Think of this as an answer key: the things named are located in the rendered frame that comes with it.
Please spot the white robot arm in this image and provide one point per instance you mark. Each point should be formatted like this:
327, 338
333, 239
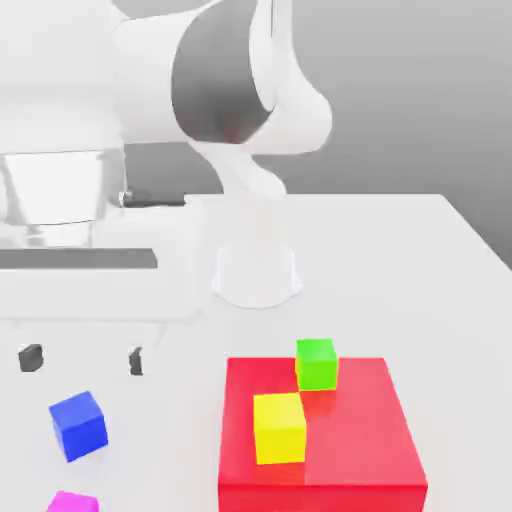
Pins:
144, 92

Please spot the small yellow cube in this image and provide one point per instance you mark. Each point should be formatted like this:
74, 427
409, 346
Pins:
279, 430

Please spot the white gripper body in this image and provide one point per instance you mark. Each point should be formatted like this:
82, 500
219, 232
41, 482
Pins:
100, 292

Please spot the small blue cube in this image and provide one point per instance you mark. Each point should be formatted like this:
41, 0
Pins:
80, 430

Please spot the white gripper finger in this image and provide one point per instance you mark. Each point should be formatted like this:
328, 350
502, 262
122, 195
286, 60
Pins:
30, 357
136, 361

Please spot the large red box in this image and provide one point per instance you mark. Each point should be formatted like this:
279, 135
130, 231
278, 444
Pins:
360, 440

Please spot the small green cube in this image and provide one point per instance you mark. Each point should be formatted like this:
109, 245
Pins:
316, 366

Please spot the small magenta cube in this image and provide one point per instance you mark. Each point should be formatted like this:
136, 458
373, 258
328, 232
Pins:
74, 503

